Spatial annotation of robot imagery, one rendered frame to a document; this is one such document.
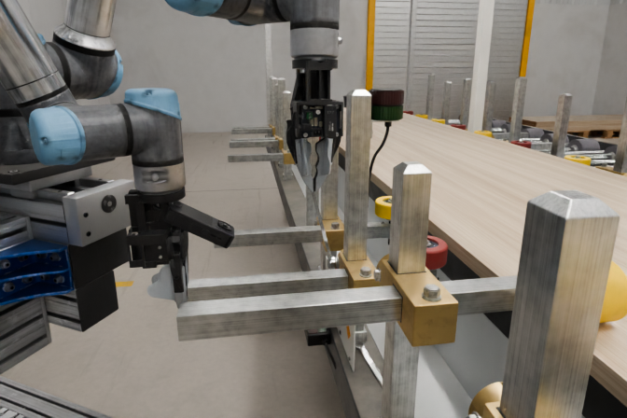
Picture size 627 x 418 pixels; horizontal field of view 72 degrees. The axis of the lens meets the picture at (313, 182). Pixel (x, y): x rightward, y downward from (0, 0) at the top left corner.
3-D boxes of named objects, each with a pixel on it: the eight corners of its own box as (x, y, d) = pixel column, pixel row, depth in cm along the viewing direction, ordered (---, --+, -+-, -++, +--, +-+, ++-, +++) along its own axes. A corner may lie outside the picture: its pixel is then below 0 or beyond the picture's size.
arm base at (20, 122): (-39, 161, 81) (-50, 108, 79) (36, 147, 95) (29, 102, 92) (17, 168, 76) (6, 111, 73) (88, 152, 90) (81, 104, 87)
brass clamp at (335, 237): (323, 252, 97) (323, 230, 96) (313, 229, 110) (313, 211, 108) (349, 250, 98) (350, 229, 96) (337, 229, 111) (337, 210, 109)
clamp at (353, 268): (352, 307, 73) (353, 280, 72) (336, 271, 86) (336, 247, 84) (384, 304, 74) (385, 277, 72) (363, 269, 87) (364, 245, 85)
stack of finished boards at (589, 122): (657, 128, 767) (659, 118, 763) (535, 132, 725) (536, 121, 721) (620, 123, 839) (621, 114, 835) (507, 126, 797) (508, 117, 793)
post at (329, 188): (322, 299, 108) (323, 105, 96) (320, 292, 112) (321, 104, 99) (336, 299, 109) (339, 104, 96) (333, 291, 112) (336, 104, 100)
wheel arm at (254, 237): (214, 252, 96) (213, 234, 95) (215, 246, 100) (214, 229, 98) (400, 240, 103) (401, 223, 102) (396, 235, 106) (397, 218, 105)
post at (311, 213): (306, 241, 131) (305, 89, 119) (303, 234, 136) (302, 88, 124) (320, 240, 132) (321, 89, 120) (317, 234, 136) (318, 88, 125)
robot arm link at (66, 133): (29, 160, 61) (110, 149, 68) (46, 174, 53) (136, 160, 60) (19, 103, 59) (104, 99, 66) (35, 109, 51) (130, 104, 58)
